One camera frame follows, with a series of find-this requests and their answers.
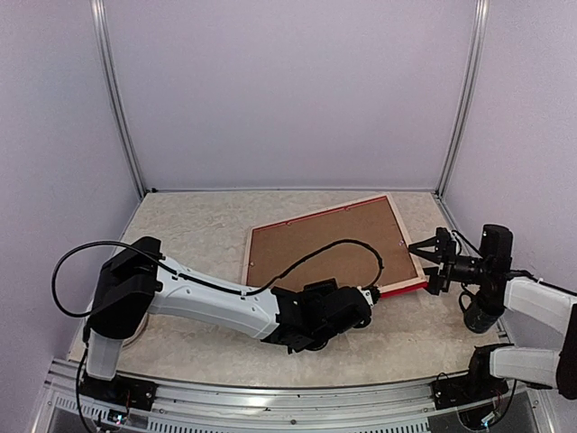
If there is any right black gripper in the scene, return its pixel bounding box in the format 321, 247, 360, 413
408, 234, 492, 295

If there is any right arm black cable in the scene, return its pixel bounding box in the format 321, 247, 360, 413
450, 229, 483, 261

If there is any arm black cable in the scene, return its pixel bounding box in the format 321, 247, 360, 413
450, 229, 483, 261
50, 238, 387, 319

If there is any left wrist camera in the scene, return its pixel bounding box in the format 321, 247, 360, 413
303, 278, 339, 298

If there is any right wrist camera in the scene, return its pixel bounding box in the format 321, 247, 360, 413
479, 224, 513, 277

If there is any left aluminium post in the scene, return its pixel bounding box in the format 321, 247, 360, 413
89, 0, 147, 199

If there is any right aluminium post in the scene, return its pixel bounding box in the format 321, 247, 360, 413
435, 0, 490, 201

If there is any red wooden picture frame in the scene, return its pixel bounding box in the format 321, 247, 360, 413
242, 194, 426, 297

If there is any brown backing board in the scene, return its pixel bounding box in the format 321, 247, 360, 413
246, 197, 419, 292

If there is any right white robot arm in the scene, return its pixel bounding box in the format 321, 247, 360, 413
408, 224, 576, 401

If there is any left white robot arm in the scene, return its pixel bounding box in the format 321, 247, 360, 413
85, 236, 380, 401

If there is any dark green mug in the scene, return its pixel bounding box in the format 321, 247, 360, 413
458, 290, 504, 334

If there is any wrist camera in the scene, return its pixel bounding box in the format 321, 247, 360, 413
303, 278, 339, 298
479, 224, 513, 277

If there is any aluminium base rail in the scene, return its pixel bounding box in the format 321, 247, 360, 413
27, 359, 559, 432

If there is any aluminium post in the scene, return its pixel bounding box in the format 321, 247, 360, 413
89, 0, 147, 199
435, 0, 490, 201

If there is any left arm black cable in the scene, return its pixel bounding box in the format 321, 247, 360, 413
50, 238, 387, 319

